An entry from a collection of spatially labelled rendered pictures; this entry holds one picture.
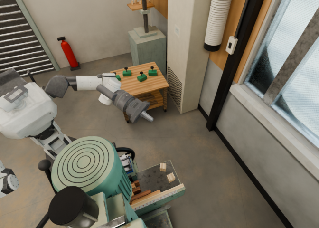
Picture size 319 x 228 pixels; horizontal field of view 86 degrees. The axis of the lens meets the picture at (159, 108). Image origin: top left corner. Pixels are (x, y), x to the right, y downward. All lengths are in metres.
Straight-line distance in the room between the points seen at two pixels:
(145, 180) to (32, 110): 0.72
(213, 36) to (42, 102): 1.39
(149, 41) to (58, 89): 1.86
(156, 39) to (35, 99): 2.04
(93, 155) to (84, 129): 2.07
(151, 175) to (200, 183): 1.04
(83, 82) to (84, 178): 0.71
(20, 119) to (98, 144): 0.60
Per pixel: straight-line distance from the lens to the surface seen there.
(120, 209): 0.55
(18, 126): 1.08
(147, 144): 2.24
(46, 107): 1.08
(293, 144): 1.55
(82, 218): 0.39
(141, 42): 2.68
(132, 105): 0.80
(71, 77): 1.12
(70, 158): 0.55
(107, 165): 0.50
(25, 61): 3.88
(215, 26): 1.66
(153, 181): 1.10
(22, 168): 2.68
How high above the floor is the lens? 1.94
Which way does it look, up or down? 49 degrees down
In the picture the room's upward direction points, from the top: 2 degrees counter-clockwise
